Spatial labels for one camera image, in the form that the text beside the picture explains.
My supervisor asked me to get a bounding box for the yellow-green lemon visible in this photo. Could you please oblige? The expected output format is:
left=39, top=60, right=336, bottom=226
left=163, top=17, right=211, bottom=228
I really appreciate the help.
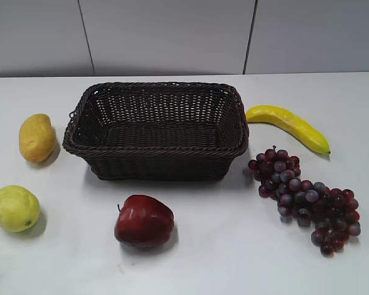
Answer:
left=0, top=185, right=40, bottom=232

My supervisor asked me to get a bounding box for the dark brown woven basket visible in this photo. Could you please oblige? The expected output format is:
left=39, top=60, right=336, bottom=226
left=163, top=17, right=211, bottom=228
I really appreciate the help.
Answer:
left=63, top=82, right=249, bottom=181

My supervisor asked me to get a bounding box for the yellow banana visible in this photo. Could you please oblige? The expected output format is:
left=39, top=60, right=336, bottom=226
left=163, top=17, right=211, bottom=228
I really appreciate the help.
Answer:
left=245, top=105, right=331, bottom=155

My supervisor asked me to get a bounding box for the yellow mango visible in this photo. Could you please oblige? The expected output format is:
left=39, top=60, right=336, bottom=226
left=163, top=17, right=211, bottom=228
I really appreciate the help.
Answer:
left=19, top=114, right=57, bottom=163

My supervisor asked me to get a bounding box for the red apple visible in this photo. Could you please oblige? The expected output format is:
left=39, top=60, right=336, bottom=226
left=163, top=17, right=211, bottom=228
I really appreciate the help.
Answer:
left=114, top=195, right=174, bottom=248

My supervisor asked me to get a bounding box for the purple grape bunch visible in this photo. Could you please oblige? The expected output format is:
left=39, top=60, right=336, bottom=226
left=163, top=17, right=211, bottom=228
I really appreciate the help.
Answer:
left=248, top=146, right=362, bottom=257

